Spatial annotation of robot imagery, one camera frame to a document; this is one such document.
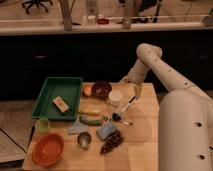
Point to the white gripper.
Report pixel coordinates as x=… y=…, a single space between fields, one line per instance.
x=134 y=79

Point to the white paper cup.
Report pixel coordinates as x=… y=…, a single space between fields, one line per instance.
x=115 y=97

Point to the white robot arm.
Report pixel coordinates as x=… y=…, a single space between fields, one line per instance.
x=185 y=114

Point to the small metal cup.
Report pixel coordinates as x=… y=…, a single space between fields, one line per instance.
x=84 y=140

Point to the small green cup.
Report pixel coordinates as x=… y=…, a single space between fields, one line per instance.
x=42 y=125

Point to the dark maroon bowl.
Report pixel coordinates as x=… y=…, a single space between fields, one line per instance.
x=101 y=89

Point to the metal spoon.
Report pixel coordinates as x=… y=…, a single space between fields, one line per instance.
x=121 y=122

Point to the orange fruit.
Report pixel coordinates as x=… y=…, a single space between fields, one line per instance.
x=87 y=90

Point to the brown pine cone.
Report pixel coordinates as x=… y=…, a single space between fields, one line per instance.
x=112 y=142

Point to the yellow banana toy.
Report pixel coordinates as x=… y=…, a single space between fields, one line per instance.
x=90 y=111

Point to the green cucumber toy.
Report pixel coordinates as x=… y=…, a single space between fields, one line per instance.
x=97 y=122

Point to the grey blue cloth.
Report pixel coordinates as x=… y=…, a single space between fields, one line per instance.
x=77 y=128

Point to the red object on shelf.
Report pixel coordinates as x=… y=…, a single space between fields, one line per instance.
x=103 y=21

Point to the green plastic tray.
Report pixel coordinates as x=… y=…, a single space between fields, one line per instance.
x=68 y=88

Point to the wooden block sponge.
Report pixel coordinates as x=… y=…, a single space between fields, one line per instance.
x=60 y=104

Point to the orange plastic bowl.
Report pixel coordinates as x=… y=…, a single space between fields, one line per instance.
x=48 y=150

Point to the black office chair base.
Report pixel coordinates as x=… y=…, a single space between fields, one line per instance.
x=38 y=3

